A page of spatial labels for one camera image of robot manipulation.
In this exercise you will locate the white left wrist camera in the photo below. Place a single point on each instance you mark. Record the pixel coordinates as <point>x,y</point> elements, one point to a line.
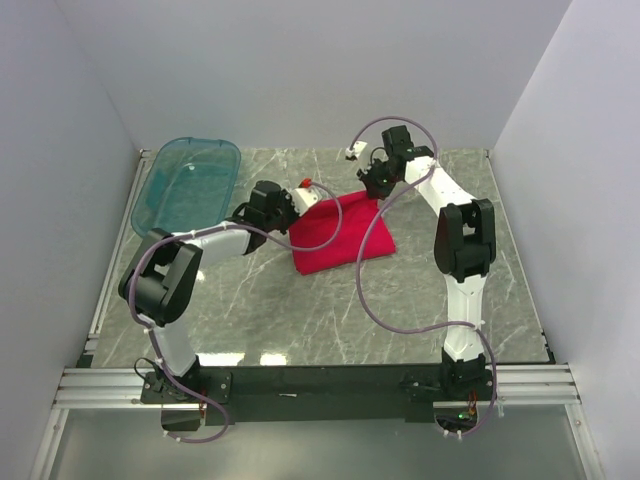
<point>305,196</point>

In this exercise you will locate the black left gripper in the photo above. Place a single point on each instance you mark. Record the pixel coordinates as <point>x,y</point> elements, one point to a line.
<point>286,198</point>

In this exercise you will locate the teal translucent plastic bin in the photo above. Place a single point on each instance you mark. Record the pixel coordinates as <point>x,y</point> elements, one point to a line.
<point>188,187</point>

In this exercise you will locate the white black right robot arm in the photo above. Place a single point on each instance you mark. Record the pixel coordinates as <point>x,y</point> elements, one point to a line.
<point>464,247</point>

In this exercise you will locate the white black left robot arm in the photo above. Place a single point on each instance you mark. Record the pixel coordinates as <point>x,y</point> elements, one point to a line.
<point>161,276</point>

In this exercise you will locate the red t shirt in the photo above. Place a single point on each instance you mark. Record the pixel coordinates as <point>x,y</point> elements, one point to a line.
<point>317,226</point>

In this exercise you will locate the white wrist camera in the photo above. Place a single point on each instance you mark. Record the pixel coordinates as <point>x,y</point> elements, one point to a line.
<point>355,151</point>
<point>305,196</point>

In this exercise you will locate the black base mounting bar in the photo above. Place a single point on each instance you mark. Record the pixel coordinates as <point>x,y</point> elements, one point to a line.
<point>235,394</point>

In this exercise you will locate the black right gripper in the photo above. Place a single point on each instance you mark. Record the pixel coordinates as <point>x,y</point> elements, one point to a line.
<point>373,191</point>

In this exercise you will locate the aluminium left side rail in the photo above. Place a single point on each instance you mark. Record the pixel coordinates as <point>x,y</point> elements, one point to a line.
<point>104,295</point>

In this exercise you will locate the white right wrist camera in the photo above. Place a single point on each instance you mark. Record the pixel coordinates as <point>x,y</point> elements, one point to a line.
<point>355,151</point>

